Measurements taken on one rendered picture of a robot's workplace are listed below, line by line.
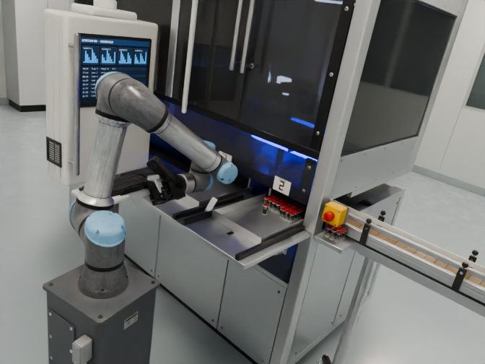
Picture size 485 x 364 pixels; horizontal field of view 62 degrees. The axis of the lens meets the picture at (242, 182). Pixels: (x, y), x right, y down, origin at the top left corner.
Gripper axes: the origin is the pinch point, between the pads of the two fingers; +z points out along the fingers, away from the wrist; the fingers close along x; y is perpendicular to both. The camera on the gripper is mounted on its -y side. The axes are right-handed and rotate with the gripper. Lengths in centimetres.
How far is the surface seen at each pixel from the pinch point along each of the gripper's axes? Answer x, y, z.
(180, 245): 67, 20, -74
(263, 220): -4, 24, -55
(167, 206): 21.7, 5.2, -31.3
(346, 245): -30, 44, -67
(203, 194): 20, 3, -53
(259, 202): 3, 15, -68
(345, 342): -5, 86, -81
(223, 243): -3.2, 27.0, -28.6
